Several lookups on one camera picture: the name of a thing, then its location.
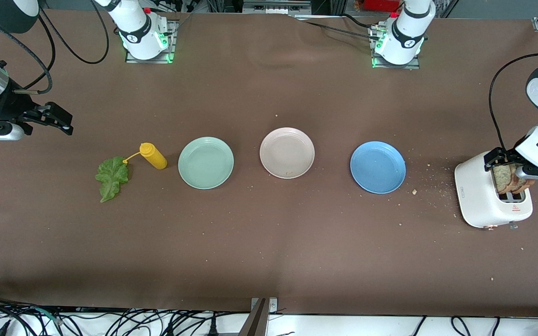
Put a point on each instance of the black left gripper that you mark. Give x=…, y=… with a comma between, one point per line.
x=497, y=157

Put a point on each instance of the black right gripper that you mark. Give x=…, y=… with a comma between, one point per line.
x=6, y=103

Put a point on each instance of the brown bread slice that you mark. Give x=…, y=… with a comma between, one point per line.
x=523, y=185
x=502, y=179

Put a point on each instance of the green lettuce leaf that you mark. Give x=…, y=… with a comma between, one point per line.
x=111, y=177

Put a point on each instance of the yellow squeeze bottle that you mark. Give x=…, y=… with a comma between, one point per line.
x=154, y=157

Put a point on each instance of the blue plate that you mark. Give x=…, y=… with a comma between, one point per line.
x=378, y=168

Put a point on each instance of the pale green plate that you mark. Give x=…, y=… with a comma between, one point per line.
x=206, y=163

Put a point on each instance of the beige plate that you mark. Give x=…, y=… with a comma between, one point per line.
x=286, y=151

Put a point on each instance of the white two-slot toaster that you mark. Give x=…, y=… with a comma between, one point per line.
x=477, y=196

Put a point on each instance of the red box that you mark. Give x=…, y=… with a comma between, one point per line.
x=381, y=4

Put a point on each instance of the grey metal equipment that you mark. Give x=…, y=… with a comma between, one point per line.
x=276, y=6

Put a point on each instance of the brown table cover sheet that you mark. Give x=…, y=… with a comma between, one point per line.
x=269, y=242

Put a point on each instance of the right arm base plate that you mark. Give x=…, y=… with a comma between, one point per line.
x=168, y=53

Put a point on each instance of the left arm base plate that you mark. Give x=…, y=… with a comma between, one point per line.
x=411, y=66

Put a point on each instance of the metal bracket plate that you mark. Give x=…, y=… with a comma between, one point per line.
x=273, y=304

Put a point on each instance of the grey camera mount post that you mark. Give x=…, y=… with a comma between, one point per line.
x=256, y=322

